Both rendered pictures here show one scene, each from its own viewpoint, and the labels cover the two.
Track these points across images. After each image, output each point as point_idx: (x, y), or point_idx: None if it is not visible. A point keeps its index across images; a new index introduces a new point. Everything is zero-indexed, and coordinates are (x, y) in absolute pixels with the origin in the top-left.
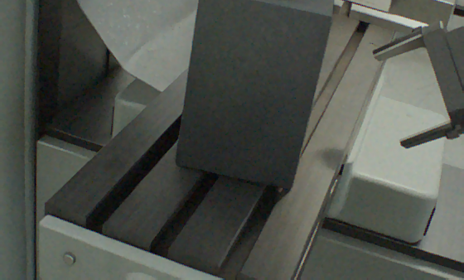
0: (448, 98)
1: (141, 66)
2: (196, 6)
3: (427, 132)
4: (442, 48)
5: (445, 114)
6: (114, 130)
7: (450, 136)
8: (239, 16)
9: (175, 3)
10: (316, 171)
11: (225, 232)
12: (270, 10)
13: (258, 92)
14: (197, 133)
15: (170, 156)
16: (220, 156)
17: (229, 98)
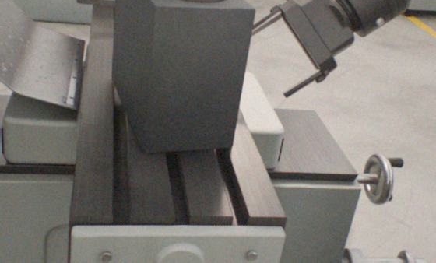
0: (316, 53)
1: (26, 86)
2: (33, 26)
3: (304, 82)
4: (301, 18)
5: None
6: (8, 148)
7: (320, 80)
8: (188, 22)
9: (19, 26)
10: (237, 130)
11: (217, 191)
12: (211, 13)
13: (205, 79)
14: (160, 124)
15: (134, 149)
16: (179, 136)
17: (184, 89)
